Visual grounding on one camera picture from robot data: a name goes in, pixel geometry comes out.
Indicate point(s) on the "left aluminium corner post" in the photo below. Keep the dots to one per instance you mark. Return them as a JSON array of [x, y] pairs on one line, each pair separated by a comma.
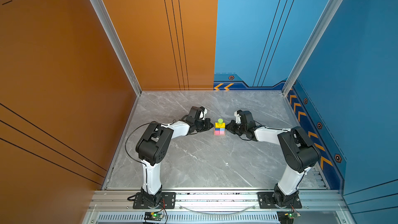
[[108, 26]]

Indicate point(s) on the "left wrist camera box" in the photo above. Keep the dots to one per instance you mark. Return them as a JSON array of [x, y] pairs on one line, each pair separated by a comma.
[[203, 112]]

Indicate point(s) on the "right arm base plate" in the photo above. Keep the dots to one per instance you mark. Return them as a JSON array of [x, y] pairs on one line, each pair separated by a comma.
[[264, 199]]

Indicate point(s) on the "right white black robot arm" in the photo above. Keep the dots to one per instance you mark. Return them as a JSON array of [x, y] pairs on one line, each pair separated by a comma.
[[299, 151]]

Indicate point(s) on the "aluminium front rail frame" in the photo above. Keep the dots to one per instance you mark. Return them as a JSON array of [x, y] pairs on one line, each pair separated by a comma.
[[219, 206]]

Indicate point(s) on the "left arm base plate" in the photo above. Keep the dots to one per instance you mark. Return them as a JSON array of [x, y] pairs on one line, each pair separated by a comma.
[[167, 200]]

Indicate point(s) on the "right aluminium corner post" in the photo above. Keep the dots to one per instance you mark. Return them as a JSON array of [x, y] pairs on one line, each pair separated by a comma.
[[323, 22]]

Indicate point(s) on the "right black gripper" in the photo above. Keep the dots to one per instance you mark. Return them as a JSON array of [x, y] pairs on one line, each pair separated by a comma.
[[231, 124]]

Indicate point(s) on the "green circuit board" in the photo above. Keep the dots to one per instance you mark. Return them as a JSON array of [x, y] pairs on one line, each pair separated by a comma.
[[287, 217], [153, 217]]

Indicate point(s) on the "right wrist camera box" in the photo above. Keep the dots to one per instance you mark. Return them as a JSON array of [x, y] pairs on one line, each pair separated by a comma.
[[245, 118]]

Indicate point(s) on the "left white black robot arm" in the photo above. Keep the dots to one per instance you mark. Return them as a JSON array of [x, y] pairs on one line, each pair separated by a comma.
[[153, 146]]

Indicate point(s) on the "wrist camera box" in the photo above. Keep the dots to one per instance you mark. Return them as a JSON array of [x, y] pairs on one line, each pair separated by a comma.
[[203, 112], [245, 118]]

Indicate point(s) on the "yellow rectangular block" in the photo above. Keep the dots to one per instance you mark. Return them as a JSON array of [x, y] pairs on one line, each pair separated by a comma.
[[220, 125]]

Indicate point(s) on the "left green circuit board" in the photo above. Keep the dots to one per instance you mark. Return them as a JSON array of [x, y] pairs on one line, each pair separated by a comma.
[[153, 217]]

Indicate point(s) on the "aluminium corner post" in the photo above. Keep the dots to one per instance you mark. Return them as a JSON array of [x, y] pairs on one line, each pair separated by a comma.
[[323, 22], [108, 26]]

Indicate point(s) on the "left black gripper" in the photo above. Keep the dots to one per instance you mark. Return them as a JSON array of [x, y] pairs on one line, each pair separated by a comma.
[[207, 121]]

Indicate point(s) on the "right green circuit board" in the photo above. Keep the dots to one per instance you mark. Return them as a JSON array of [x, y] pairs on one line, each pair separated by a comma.
[[287, 217]]

